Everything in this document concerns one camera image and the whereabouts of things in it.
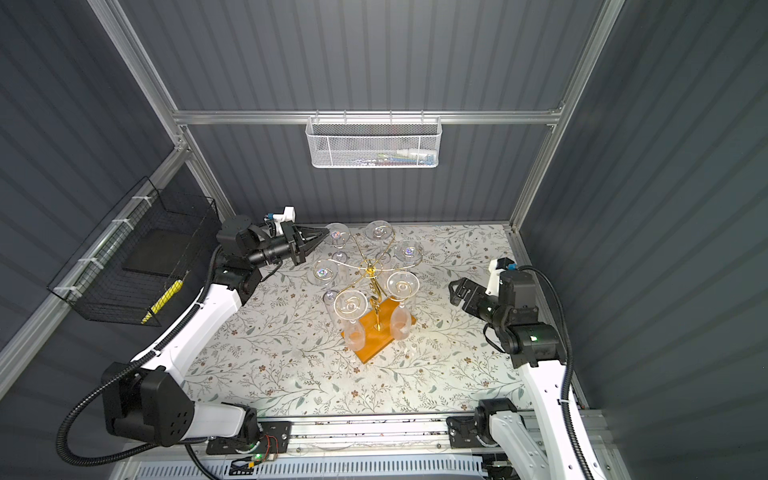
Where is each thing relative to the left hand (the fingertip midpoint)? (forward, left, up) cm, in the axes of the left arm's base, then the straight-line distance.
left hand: (329, 230), depth 69 cm
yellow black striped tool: (-11, +39, -10) cm, 41 cm away
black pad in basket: (+2, +44, -7) cm, 44 cm away
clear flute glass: (+2, -12, -3) cm, 13 cm away
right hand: (-12, -33, -12) cm, 37 cm away
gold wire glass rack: (-8, -11, -6) cm, 15 cm away
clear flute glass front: (-18, -5, -5) cm, 19 cm away
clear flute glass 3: (-15, -16, -3) cm, 22 cm away
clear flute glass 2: (-6, -18, -2) cm, 19 cm away
